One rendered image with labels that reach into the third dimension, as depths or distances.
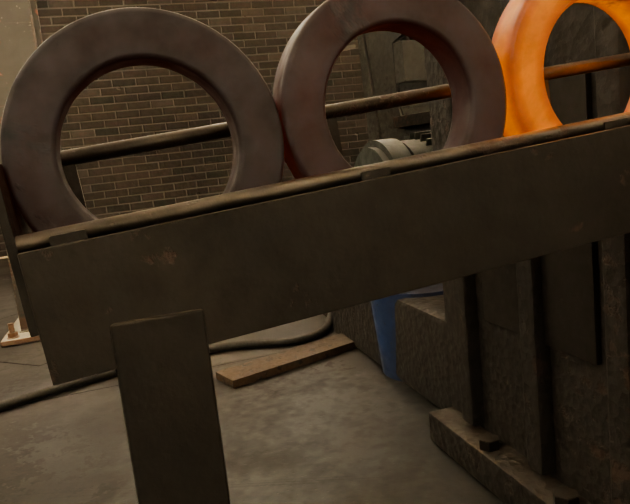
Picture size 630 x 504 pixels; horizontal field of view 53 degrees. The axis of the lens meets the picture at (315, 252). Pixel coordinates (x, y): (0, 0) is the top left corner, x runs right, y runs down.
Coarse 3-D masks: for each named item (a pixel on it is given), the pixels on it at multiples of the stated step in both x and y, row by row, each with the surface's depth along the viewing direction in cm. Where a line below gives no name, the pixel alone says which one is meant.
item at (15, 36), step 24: (0, 0) 258; (24, 0) 261; (0, 24) 259; (24, 24) 262; (0, 48) 260; (24, 48) 263; (0, 72) 261; (0, 96) 263; (0, 120) 264; (24, 336) 268
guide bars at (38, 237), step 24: (600, 120) 49; (624, 120) 50; (480, 144) 47; (504, 144) 47; (528, 144) 48; (360, 168) 44; (384, 168) 44; (408, 168) 45; (240, 192) 42; (264, 192) 42; (288, 192) 43; (120, 216) 40; (144, 216) 40; (168, 216) 40; (192, 216) 41; (24, 240) 38; (48, 240) 39; (72, 240) 39
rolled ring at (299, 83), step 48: (336, 0) 44; (384, 0) 45; (432, 0) 46; (288, 48) 45; (336, 48) 44; (432, 48) 49; (480, 48) 48; (288, 96) 44; (480, 96) 48; (288, 144) 44
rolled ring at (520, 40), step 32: (512, 0) 51; (544, 0) 49; (576, 0) 50; (608, 0) 52; (512, 32) 49; (544, 32) 49; (512, 64) 49; (512, 96) 49; (544, 96) 50; (512, 128) 51; (544, 128) 50
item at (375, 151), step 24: (384, 144) 180; (408, 144) 183; (336, 312) 225; (360, 312) 200; (408, 312) 164; (432, 312) 153; (360, 336) 203; (408, 336) 166; (432, 336) 152; (408, 360) 169; (432, 360) 154; (408, 384) 172; (432, 384) 156
